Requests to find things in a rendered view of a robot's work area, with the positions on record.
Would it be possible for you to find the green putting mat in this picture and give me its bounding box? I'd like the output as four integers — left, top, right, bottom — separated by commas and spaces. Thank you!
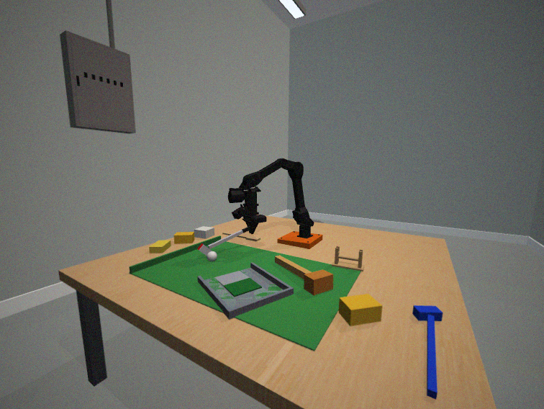
132, 241, 361, 351

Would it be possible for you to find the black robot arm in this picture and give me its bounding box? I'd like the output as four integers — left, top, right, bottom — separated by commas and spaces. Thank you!
228, 158, 314, 238

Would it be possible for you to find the wooden mallet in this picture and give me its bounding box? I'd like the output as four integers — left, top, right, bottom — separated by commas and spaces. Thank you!
275, 256, 333, 295

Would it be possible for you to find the blue putter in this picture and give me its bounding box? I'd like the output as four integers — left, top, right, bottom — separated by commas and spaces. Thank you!
412, 305, 443, 399

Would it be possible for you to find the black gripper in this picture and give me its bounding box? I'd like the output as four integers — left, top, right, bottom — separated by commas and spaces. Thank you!
242, 202, 267, 234

